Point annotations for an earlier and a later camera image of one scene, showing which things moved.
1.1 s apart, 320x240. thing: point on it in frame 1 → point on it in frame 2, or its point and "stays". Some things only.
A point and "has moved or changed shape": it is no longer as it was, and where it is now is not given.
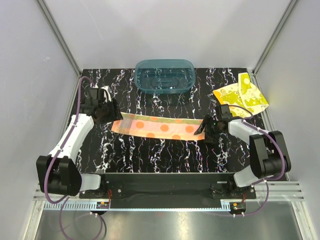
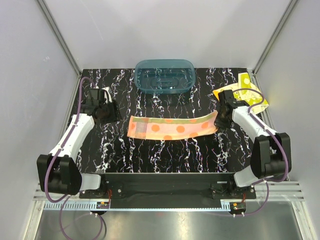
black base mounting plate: (168, 190) stays
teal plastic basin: (163, 76) stays
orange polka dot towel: (156, 126) has moved or changed shape
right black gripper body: (213, 131) → (221, 121)
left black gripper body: (106, 106) stays
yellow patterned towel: (243, 94) stays
